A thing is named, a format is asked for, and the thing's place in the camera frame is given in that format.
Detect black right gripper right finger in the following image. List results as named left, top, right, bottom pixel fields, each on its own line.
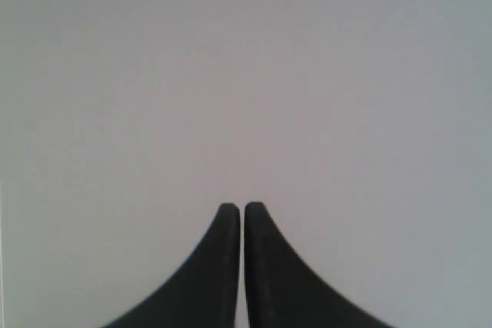
left=244, top=202, right=389, bottom=327

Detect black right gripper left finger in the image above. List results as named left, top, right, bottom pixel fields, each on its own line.
left=107, top=203, right=241, bottom=327

